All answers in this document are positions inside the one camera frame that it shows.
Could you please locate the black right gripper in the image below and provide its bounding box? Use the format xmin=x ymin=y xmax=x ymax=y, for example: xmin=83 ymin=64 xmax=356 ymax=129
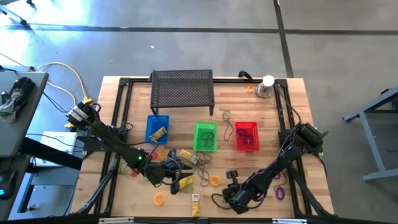
xmin=221 ymin=169 xmax=259 ymax=216

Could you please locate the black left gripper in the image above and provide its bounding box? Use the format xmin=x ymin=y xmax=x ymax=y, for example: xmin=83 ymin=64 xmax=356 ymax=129
xmin=146 ymin=149 xmax=194 ymax=196

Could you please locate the black rubber band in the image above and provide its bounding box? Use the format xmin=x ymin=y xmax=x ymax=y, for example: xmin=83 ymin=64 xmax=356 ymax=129
xmin=273 ymin=174 xmax=289 ymax=192
xmin=223 ymin=121 xmax=234 ymax=141
xmin=195 ymin=151 xmax=214 ymax=166
xmin=198 ymin=169 xmax=211 ymax=188
xmin=200 ymin=131 xmax=216 ymax=147

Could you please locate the red plastic basket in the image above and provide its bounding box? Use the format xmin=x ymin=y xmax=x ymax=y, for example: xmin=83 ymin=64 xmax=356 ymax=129
xmin=234 ymin=121 xmax=261 ymax=152

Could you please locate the black desk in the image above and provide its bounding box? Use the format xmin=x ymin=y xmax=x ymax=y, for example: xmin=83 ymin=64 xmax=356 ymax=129
xmin=0 ymin=136 xmax=83 ymax=222

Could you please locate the dark grey desk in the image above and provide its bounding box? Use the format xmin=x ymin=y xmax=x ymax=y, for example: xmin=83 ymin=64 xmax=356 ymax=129
xmin=0 ymin=70 xmax=50 ymax=158

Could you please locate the black office chair base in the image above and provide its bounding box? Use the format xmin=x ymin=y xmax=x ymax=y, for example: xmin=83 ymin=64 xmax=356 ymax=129
xmin=0 ymin=0 xmax=35 ymax=26

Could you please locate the green plastic basket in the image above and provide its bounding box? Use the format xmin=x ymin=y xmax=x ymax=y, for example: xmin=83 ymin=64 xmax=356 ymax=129
xmin=193 ymin=121 xmax=219 ymax=152

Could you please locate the blue plastic basket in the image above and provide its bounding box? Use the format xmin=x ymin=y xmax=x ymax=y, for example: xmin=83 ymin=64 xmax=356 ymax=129
xmin=144 ymin=114 xmax=170 ymax=146

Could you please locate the black perforated metal shelf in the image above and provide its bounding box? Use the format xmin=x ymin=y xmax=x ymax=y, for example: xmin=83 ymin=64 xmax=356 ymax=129
xmin=149 ymin=68 xmax=216 ymax=116

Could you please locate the silver metal bulb stand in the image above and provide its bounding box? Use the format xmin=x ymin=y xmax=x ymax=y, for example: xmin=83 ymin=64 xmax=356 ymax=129
xmin=255 ymin=81 xmax=275 ymax=100

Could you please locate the white box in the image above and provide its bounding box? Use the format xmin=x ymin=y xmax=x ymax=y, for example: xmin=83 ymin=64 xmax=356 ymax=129
xmin=39 ymin=131 xmax=78 ymax=167

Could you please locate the black computer mouse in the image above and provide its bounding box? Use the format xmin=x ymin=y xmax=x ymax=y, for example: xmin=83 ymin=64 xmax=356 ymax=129
xmin=0 ymin=169 xmax=17 ymax=200

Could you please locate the black grey work glove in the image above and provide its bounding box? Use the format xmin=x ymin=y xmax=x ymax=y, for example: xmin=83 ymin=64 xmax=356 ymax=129
xmin=0 ymin=77 xmax=35 ymax=123

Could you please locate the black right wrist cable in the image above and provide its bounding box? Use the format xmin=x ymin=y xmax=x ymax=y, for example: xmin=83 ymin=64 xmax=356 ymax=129
xmin=211 ymin=192 xmax=237 ymax=211

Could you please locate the silver metal bracket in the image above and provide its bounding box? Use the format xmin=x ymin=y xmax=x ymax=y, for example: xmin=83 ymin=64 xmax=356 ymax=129
xmin=98 ymin=217 xmax=135 ymax=224
xmin=272 ymin=218 xmax=308 ymax=224

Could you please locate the black aluminium table frame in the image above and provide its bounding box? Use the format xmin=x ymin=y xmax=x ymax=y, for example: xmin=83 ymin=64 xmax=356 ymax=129
xmin=74 ymin=77 xmax=335 ymax=218

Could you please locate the yellow extension cable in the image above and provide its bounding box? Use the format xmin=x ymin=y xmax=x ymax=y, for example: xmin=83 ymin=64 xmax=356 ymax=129
xmin=35 ymin=61 xmax=93 ymax=130

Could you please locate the grey metal table frame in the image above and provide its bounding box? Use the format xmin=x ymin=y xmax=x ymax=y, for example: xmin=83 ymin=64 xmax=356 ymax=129
xmin=343 ymin=86 xmax=398 ymax=183

